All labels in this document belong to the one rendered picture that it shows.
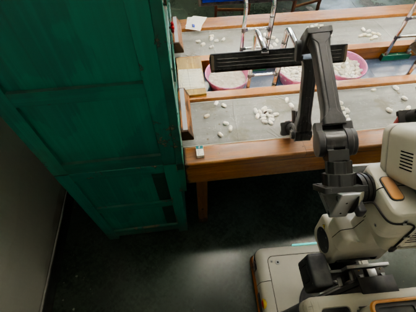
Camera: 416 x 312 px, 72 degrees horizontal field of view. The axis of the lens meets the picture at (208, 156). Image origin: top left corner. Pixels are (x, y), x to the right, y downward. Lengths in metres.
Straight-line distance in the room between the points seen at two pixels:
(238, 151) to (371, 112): 0.79
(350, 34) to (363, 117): 0.76
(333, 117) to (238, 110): 0.79
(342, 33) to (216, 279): 1.83
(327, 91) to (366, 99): 0.95
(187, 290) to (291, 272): 0.64
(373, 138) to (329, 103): 0.76
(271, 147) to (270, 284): 0.72
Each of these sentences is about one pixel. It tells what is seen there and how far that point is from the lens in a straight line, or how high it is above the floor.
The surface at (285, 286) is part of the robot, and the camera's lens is 1.67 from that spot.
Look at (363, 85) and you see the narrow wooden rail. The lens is 1.90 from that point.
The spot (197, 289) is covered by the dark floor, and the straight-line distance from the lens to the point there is 1.90.
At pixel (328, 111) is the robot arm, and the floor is 1.28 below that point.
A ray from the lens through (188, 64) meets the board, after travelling 1.79.
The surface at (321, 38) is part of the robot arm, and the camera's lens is 1.00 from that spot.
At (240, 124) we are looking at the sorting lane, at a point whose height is 0.74.
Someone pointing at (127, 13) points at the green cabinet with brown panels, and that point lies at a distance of 0.78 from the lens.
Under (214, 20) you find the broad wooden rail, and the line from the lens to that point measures 2.21.
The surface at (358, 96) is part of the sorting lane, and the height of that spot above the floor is 0.74.
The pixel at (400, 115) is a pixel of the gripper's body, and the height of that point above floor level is 1.08.
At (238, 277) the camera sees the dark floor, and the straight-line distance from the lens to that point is 1.92.
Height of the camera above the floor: 1.88
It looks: 56 degrees down
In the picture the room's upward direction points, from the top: straight up
